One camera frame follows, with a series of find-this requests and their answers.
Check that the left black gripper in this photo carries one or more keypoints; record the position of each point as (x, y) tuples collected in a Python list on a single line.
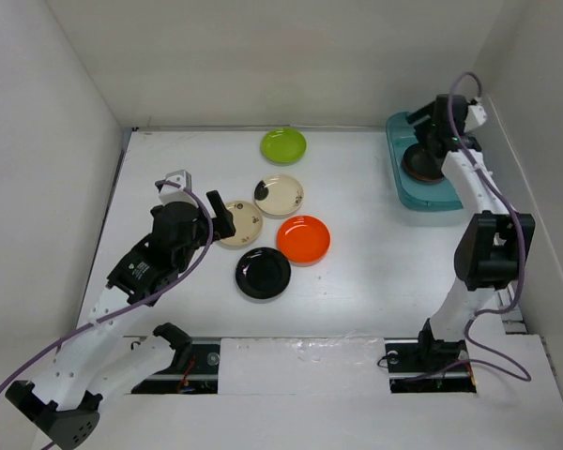
[(222, 221)]

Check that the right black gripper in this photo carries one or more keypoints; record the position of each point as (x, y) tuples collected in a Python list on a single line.
[(421, 127)]

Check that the orange plate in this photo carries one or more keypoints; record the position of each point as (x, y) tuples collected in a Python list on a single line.
[(427, 176), (303, 240)]

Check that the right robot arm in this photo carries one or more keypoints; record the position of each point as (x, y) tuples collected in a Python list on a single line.
[(493, 250)]

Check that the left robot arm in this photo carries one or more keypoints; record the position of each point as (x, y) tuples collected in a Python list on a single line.
[(65, 401)]

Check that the teal transparent plastic bin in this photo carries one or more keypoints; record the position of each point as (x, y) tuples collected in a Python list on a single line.
[(414, 194)]

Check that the cream plate small flowers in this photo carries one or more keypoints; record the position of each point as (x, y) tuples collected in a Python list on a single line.
[(248, 222)]

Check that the cream plate black patch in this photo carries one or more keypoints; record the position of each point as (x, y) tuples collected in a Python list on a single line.
[(278, 195)]

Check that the green plate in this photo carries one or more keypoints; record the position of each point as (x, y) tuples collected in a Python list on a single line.
[(283, 145)]

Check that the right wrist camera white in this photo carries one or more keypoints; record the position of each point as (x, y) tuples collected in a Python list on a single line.
[(476, 115)]

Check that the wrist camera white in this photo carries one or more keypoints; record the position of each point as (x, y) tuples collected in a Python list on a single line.
[(476, 115), (173, 180)]

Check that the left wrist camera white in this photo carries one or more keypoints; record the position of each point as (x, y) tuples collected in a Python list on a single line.
[(173, 180)]

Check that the metal rail front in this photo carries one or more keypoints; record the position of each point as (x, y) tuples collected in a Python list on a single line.
[(275, 366)]

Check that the metal rail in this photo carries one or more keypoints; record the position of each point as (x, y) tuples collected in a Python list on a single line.
[(513, 320), (275, 366)]

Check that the metal rail right side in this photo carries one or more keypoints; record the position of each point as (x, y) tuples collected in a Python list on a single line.
[(513, 320)]

